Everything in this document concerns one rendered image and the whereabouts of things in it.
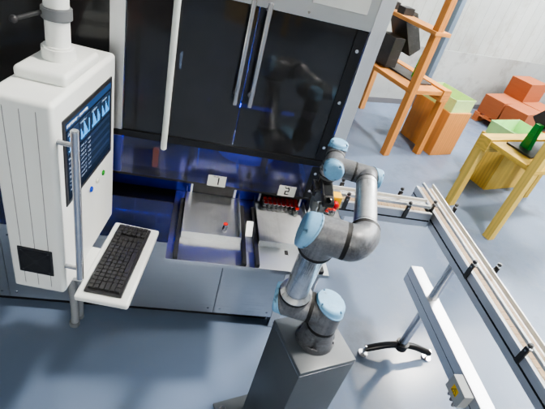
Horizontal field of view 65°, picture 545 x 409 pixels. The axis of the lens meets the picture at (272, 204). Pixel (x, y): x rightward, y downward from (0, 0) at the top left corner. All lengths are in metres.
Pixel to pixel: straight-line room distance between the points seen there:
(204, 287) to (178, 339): 0.34
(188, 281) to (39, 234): 1.06
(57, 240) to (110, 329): 1.16
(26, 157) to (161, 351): 1.48
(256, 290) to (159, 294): 0.55
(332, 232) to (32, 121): 0.88
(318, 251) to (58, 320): 1.81
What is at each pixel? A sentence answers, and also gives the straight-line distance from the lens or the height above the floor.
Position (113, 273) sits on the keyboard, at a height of 0.83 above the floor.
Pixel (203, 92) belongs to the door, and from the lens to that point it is 1.82.
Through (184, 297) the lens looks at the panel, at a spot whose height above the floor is 0.20.
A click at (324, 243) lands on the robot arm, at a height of 1.38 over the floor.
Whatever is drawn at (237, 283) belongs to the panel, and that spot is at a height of 0.35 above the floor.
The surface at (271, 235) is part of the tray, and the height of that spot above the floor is 0.88.
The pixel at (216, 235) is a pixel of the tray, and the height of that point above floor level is 0.91.
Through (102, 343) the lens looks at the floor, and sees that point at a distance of 2.61.
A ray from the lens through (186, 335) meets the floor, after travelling 2.65.
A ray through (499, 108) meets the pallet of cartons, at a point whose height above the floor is 0.34.
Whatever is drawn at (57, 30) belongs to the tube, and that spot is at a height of 1.68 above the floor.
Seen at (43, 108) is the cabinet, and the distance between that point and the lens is 1.33.
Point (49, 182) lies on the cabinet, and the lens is 1.45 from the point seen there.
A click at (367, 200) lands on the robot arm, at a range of 1.43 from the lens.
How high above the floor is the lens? 2.12
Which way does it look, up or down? 35 degrees down
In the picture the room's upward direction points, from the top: 16 degrees clockwise
